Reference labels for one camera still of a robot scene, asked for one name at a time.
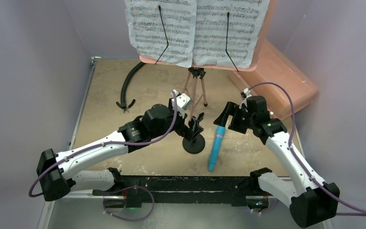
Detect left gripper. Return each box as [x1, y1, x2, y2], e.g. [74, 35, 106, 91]
[150, 98, 203, 141]

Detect blue toy microphone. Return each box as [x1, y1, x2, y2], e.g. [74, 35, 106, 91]
[208, 125, 226, 172]

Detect black round microphone stand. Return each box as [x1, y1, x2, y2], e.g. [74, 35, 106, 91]
[182, 127, 205, 154]

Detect pink perforated music stand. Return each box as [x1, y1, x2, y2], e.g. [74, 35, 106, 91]
[139, 0, 280, 121]

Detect printed sheet music page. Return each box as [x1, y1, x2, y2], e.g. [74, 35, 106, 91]
[193, 0, 270, 69]

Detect white paper sheet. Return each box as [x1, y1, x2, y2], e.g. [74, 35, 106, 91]
[124, 0, 197, 68]

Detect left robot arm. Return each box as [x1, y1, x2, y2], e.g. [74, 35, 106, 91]
[29, 104, 204, 201]

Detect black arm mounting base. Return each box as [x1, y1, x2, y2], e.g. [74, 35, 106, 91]
[92, 175, 274, 209]

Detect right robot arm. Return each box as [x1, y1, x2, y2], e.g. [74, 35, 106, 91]
[213, 96, 340, 228]

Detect black foam tube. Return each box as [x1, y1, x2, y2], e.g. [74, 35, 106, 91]
[120, 62, 146, 102]

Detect pink plastic storage box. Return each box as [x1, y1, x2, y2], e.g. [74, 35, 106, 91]
[227, 38, 319, 121]

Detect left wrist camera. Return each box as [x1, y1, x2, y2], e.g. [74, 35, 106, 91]
[171, 90, 193, 113]

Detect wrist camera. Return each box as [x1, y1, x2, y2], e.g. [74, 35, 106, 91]
[171, 90, 193, 113]
[240, 88, 252, 99]

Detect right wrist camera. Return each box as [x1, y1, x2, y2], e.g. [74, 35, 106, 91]
[240, 88, 252, 99]

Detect black handled wire cutters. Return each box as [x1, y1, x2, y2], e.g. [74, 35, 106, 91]
[116, 99, 136, 113]

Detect aluminium frame rail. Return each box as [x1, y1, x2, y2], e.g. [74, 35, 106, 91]
[37, 139, 334, 229]

